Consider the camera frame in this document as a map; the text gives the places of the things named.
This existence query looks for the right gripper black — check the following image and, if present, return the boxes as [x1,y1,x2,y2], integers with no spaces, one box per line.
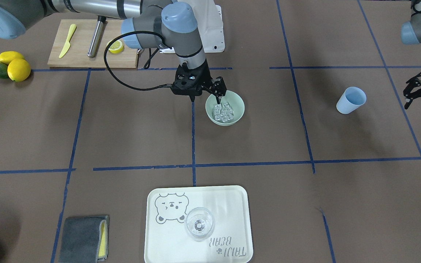
[170,60,227,104]

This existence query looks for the light green bowl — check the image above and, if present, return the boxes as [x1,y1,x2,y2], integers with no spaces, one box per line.
[205,90,245,126]

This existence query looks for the light blue plastic cup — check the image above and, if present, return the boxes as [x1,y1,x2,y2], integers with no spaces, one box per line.
[336,87,367,114]

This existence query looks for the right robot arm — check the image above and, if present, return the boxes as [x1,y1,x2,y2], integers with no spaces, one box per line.
[0,0,227,103]

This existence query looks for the ice cubes in bowl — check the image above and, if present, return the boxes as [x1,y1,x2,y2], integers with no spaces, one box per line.
[212,102,235,123]

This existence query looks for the lemon half slice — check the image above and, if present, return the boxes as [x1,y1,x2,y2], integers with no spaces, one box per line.
[107,39,124,54]

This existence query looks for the clear wine glass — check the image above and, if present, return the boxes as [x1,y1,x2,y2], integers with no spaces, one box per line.
[185,207,215,242]

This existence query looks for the wooden cutting board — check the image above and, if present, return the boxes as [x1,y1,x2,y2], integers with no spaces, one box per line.
[48,19,122,68]

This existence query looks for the cream bear tray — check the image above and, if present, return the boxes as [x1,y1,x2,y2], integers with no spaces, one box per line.
[144,185,254,263]

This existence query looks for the yellow plastic knife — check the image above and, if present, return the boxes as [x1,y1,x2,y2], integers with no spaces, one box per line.
[58,24,77,58]

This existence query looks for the yellow lemon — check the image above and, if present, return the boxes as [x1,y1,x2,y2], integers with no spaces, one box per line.
[7,58,31,82]
[0,50,25,65]

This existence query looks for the steel cylinder handle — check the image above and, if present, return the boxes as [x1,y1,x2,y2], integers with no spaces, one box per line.
[87,16,107,58]

